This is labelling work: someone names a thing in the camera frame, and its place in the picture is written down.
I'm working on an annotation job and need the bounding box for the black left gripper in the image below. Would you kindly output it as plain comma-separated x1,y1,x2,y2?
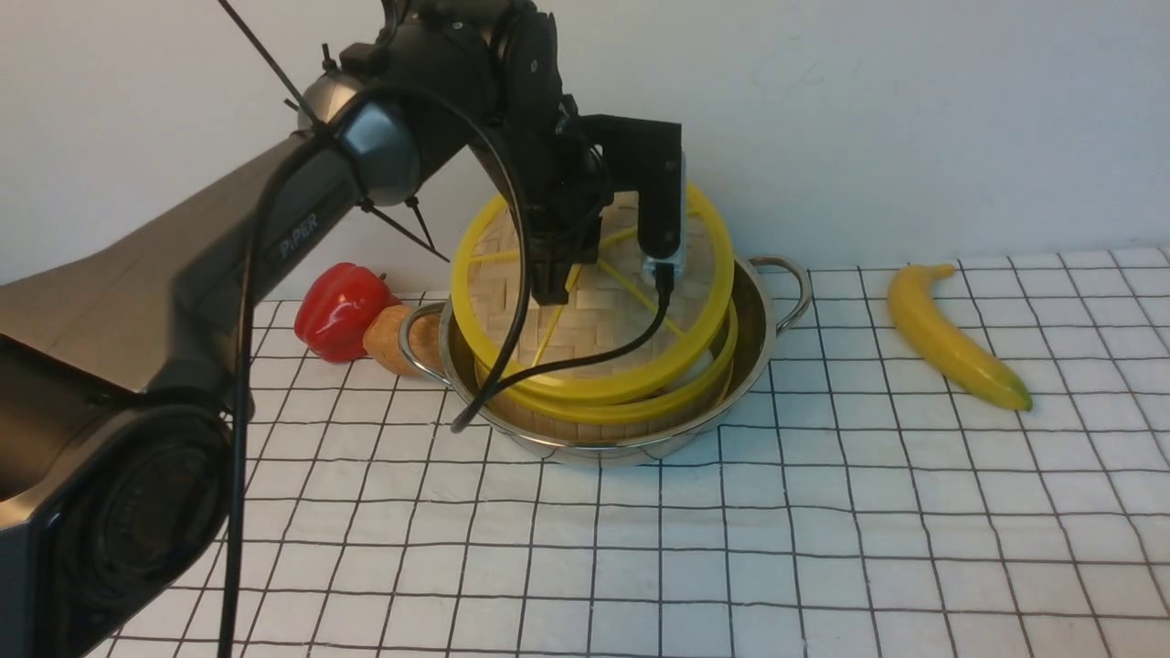
511,96,613,306

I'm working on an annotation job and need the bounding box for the woven steamer lid yellow rim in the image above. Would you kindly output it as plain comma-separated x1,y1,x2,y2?
450,184,735,404

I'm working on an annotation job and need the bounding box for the bamboo steamer with yellow rim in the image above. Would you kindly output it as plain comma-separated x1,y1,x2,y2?
486,302,739,445

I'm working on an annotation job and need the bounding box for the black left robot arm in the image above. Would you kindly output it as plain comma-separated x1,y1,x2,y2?
4,1,603,657

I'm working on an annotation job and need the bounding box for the stainless steel pot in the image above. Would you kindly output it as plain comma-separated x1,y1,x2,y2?
398,255,812,468

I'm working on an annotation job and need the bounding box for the brown potato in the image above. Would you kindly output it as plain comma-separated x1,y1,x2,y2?
363,304,443,378

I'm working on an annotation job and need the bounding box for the red bell pepper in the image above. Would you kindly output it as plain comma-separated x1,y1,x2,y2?
293,262,401,363

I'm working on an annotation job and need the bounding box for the yellow banana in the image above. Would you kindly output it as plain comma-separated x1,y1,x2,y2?
887,263,1033,411

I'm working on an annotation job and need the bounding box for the white checkered tablecloth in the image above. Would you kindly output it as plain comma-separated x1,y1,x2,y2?
87,247,1170,658

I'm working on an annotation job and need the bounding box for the black camera cable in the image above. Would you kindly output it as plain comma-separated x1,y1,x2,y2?
216,84,677,658

